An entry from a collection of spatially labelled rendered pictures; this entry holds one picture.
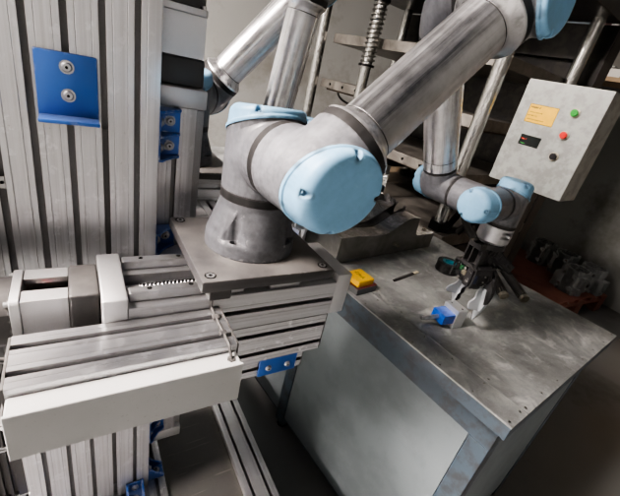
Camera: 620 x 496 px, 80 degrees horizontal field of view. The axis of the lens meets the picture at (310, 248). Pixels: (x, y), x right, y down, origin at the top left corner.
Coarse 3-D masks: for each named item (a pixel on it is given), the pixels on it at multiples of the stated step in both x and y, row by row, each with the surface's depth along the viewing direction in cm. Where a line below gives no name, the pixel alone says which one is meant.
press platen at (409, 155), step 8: (408, 136) 267; (400, 144) 219; (408, 144) 228; (416, 144) 236; (392, 152) 195; (400, 152) 192; (408, 152) 199; (416, 152) 205; (400, 160) 192; (408, 160) 188; (416, 160) 184; (472, 160) 220; (480, 160) 228; (416, 168) 184; (472, 168) 193; (480, 168) 199; (488, 168) 205; (472, 176) 177; (480, 176) 182; (488, 176) 186
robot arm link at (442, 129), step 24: (432, 0) 61; (432, 24) 64; (456, 96) 72; (432, 120) 76; (456, 120) 76; (432, 144) 79; (456, 144) 79; (432, 168) 83; (456, 168) 84; (432, 192) 87
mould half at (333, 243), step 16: (384, 208) 138; (384, 224) 131; (400, 224) 129; (416, 224) 135; (320, 240) 122; (336, 240) 116; (352, 240) 117; (368, 240) 122; (384, 240) 128; (400, 240) 133; (416, 240) 140; (336, 256) 116; (352, 256) 121; (368, 256) 126
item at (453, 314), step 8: (448, 304) 99; (456, 304) 99; (432, 312) 99; (440, 312) 96; (448, 312) 97; (456, 312) 97; (464, 312) 97; (440, 320) 96; (448, 320) 96; (456, 320) 97; (464, 320) 99
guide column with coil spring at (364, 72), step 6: (378, 0) 186; (378, 6) 186; (384, 6) 186; (384, 12) 188; (372, 24) 190; (372, 30) 191; (378, 30) 190; (378, 36) 193; (366, 42) 195; (366, 48) 195; (372, 48) 194; (366, 54) 195; (372, 54) 195; (360, 72) 200; (366, 72) 199; (360, 78) 200; (366, 78) 200; (360, 84) 201; (366, 84) 203; (360, 90) 202; (354, 96) 205
